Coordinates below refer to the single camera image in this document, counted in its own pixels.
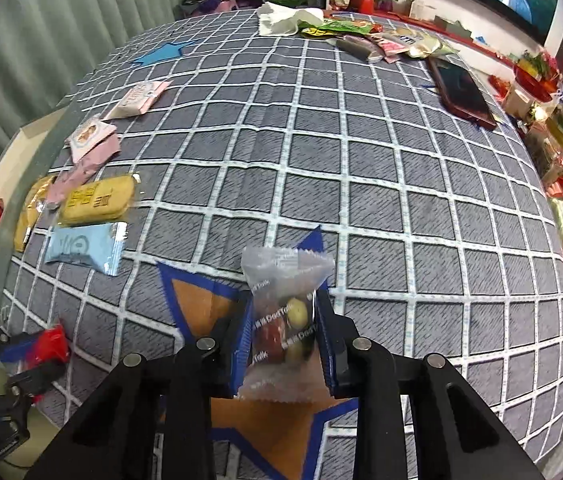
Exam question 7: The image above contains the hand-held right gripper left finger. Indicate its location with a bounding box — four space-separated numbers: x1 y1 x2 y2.
24 287 257 480

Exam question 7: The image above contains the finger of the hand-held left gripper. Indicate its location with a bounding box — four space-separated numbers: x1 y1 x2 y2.
0 332 45 364
4 360 70 405

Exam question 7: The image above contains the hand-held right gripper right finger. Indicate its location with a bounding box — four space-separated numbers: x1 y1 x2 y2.
311 290 547 480

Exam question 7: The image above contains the clear packet of mixed nuts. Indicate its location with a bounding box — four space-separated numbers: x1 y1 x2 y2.
239 245 336 404

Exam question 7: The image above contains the light blue snack packet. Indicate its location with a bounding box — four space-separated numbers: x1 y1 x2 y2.
44 221 129 277

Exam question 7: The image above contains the yellow foil snack packet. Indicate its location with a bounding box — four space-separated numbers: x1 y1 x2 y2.
13 175 60 253

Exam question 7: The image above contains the yellow biscuit packet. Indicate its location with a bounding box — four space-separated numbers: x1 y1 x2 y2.
58 172 141 226

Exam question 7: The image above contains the white cardboard box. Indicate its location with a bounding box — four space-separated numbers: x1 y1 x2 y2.
0 110 70 306

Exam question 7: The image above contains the plain pink snack packet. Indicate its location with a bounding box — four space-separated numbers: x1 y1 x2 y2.
46 137 121 206

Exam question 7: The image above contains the white and pink crisp packet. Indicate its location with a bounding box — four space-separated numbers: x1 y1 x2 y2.
103 80 172 121
66 116 117 163

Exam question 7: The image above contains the smartphone in red case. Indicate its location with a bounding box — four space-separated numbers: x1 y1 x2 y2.
427 57 497 131

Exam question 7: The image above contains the brown snack packet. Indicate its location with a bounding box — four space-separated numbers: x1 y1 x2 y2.
334 35 385 64

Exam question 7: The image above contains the pink and red snack packet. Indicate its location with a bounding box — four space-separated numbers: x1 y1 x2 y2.
369 30 412 63

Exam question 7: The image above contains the green curtain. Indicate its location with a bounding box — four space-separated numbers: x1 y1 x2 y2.
0 0 192 131

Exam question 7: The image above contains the pale green snack packet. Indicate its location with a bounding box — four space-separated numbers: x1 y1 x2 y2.
401 30 461 58

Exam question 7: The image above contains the pile of assorted snack boxes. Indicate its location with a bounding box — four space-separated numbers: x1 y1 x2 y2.
491 50 563 283

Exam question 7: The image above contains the white cloth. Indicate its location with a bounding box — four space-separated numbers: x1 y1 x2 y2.
256 2 323 37

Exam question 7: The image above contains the purple plastic stool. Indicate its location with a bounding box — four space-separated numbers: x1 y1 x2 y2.
176 0 242 21

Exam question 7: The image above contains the green box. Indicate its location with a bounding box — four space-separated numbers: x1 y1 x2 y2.
434 16 467 33

